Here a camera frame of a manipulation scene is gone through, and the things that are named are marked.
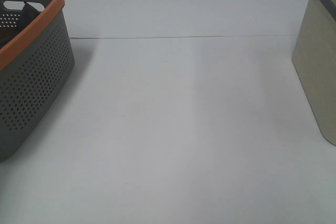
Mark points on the grey perforated basket orange rim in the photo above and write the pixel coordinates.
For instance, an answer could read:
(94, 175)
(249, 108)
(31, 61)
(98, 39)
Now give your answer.
(36, 61)

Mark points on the beige fabric bin grey rim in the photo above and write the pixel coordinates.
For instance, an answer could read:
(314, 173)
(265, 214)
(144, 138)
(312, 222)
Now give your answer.
(314, 61)

